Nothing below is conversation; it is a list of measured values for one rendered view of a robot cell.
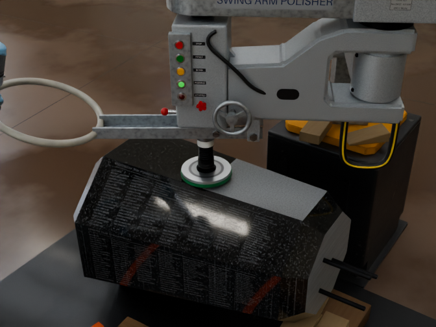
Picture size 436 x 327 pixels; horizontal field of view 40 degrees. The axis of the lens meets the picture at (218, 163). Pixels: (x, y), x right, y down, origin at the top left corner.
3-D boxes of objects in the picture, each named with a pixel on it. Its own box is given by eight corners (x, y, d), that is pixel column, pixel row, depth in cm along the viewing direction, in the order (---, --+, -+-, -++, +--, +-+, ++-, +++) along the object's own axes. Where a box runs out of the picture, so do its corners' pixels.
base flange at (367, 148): (324, 94, 341) (325, 86, 339) (409, 117, 317) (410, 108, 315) (281, 129, 308) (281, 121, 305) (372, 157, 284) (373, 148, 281)
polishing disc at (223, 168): (198, 190, 245) (198, 187, 245) (172, 167, 260) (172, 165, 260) (241, 173, 256) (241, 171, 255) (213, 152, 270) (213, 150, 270)
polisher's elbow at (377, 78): (346, 82, 241) (351, 35, 230) (396, 83, 239) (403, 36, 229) (351, 103, 225) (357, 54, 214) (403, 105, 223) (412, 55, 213)
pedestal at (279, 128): (309, 189, 391) (318, 85, 351) (407, 224, 359) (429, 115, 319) (255, 243, 346) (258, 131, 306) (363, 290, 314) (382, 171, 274)
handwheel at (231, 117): (252, 125, 236) (253, 91, 228) (251, 138, 228) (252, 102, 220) (214, 124, 237) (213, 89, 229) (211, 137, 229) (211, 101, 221)
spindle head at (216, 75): (269, 111, 252) (273, 6, 228) (268, 137, 234) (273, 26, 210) (184, 108, 255) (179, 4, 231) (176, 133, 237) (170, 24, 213)
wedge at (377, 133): (380, 132, 296) (381, 122, 294) (388, 141, 288) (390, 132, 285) (341, 135, 293) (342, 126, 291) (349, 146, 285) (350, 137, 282)
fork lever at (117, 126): (263, 120, 253) (263, 109, 251) (262, 143, 237) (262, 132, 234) (103, 120, 260) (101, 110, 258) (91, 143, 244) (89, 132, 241)
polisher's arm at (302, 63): (390, 124, 250) (409, 8, 223) (399, 152, 230) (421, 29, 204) (213, 118, 255) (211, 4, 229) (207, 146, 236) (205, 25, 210)
